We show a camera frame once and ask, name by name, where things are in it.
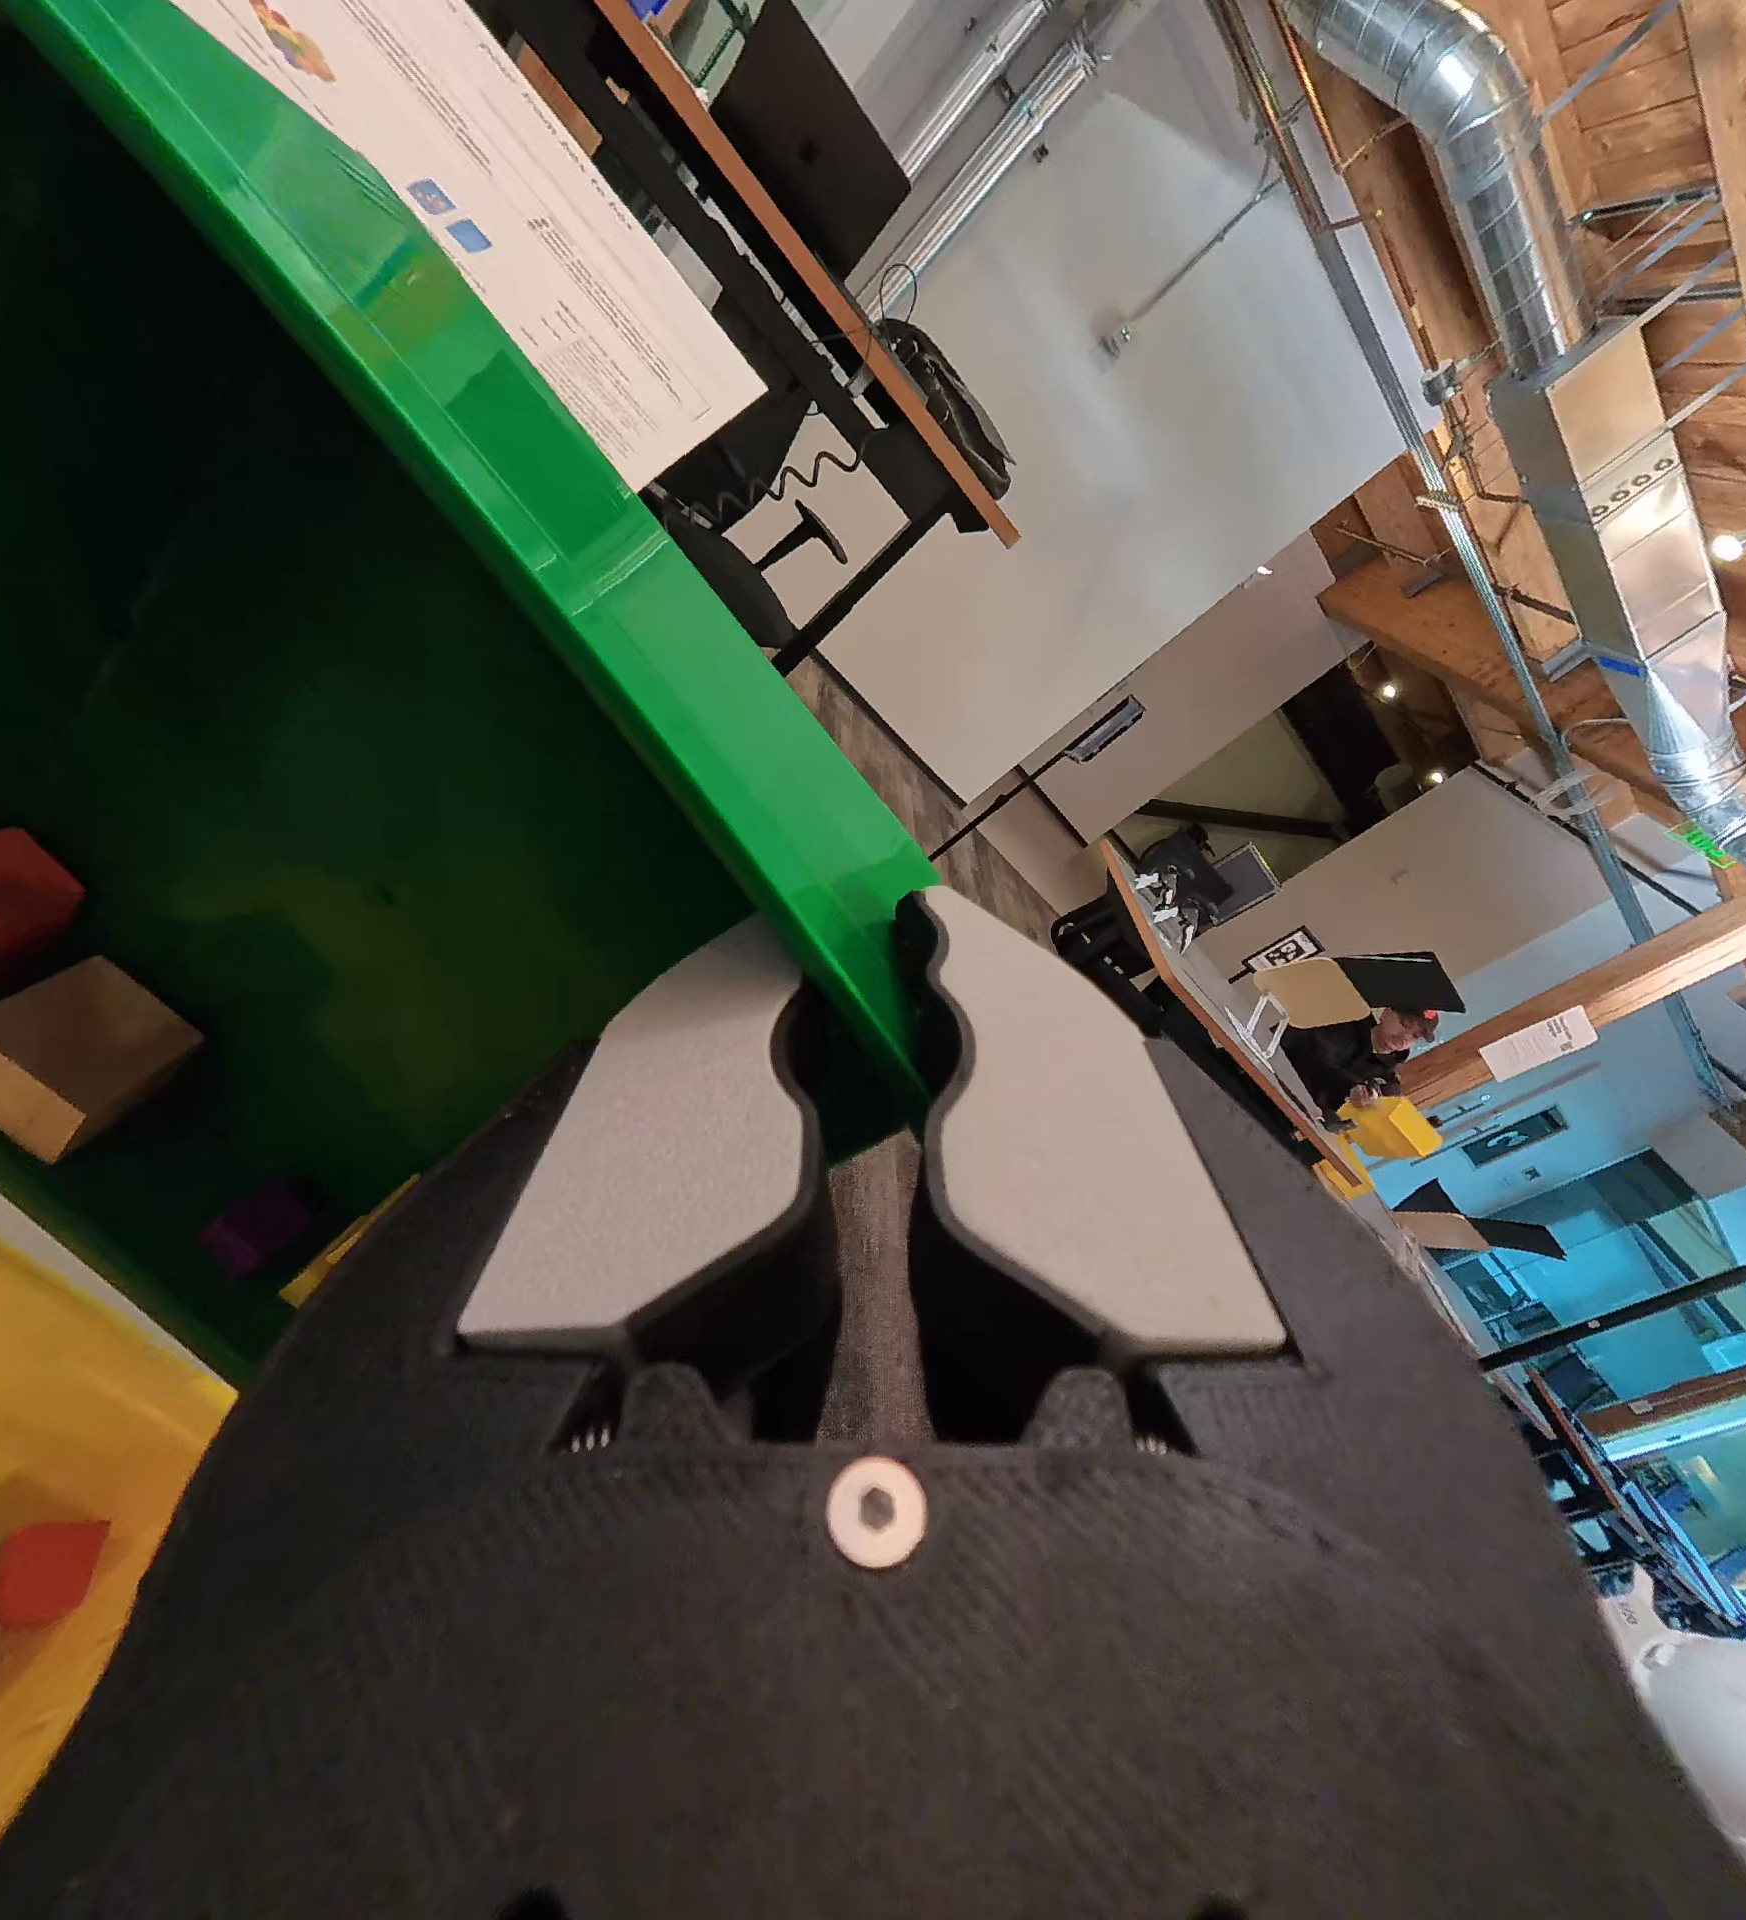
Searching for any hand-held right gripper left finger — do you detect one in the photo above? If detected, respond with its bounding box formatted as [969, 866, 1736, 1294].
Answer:
[456, 914, 836, 1393]

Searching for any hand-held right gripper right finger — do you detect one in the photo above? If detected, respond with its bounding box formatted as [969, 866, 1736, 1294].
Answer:
[894, 884, 1290, 1408]

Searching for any small yellow wooden cube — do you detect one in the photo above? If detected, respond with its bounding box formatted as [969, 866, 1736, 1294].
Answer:
[277, 1174, 423, 1311]

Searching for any small purple wooden cube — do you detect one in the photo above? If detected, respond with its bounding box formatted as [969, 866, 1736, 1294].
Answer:
[201, 1175, 317, 1280]

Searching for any green plastic box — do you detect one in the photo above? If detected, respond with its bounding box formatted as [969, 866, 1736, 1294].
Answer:
[0, 0, 940, 1389]

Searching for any yellow plastic box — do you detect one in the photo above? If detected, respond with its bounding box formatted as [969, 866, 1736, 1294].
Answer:
[0, 1175, 241, 1824]

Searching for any long wooden desk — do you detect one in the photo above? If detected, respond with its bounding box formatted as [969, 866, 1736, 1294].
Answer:
[1098, 837, 1430, 1254]

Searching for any yellow container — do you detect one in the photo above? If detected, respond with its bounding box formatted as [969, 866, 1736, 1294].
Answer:
[1337, 1092, 1444, 1164]

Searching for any white paper sign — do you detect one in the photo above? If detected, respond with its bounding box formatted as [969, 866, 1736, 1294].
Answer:
[1479, 1006, 1602, 1086]

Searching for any black office chair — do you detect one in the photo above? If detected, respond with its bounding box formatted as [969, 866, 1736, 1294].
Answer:
[647, 486, 853, 647]

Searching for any black bag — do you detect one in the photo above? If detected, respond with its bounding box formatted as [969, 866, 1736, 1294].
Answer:
[872, 317, 1017, 501]

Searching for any white rounded object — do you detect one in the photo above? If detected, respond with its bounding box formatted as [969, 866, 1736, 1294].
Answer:
[1592, 1560, 1746, 1920]

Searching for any white printed paper sheet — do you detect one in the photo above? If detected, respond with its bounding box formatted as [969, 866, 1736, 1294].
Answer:
[168, 0, 771, 493]

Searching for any black computer monitor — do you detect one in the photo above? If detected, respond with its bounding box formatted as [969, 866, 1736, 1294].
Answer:
[708, 0, 911, 279]

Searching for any wooden-top desk with black frame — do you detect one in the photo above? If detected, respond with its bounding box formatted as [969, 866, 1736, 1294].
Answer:
[482, 0, 1025, 678]

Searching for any silver ventilation duct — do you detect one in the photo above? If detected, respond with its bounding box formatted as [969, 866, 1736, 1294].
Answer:
[1277, 0, 1746, 916]

